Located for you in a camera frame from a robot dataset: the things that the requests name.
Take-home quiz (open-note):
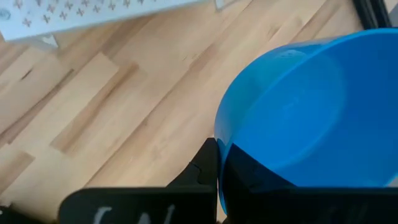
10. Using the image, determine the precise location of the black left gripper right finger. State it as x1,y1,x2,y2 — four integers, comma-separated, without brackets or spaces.
222,143,398,224

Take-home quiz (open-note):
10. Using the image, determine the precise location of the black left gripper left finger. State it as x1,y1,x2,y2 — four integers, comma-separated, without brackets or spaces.
58,138,218,224

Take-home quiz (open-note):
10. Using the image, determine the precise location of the blue plastic mini bowl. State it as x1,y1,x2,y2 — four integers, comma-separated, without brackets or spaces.
213,27,398,215

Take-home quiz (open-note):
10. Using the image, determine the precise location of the white perforated metal shelf rack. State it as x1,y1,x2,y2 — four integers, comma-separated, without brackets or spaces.
0,0,243,47

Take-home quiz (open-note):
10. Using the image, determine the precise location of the black aluminium table frame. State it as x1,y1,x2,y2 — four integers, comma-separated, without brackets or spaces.
353,0,392,30

